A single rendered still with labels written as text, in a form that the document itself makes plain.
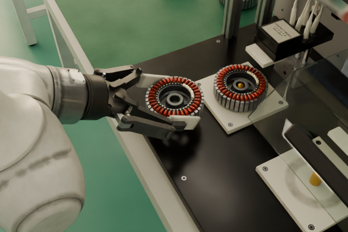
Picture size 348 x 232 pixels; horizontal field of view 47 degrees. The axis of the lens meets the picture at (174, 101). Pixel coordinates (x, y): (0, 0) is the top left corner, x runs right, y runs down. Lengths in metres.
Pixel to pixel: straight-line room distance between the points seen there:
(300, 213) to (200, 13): 0.62
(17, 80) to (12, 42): 1.81
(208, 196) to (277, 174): 0.13
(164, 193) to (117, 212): 0.84
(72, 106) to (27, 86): 0.09
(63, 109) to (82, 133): 1.21
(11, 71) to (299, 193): 0.51
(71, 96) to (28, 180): 0.21
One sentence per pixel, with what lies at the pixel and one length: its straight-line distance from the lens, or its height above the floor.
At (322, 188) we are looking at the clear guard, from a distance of 0.48.
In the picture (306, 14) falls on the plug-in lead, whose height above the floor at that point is 0.93.
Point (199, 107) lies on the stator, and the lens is 0.76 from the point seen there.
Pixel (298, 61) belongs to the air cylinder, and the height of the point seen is 0.82.
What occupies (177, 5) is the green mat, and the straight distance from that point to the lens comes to 1.16.
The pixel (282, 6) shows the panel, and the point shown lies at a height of 0.81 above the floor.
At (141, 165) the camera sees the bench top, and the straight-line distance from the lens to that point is 0.79.
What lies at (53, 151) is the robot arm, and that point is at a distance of 0.45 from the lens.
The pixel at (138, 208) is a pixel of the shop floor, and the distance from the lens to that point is 1.59.
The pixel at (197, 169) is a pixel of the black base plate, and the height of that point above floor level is 0.77.
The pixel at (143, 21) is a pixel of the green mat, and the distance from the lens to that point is 1.10.
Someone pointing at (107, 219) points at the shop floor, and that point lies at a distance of 1.58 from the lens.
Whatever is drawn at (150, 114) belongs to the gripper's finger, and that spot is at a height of 0.89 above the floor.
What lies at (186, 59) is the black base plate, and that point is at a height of 0.77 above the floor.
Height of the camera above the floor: 1.41
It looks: 48 degrees down
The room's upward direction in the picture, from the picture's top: straight up
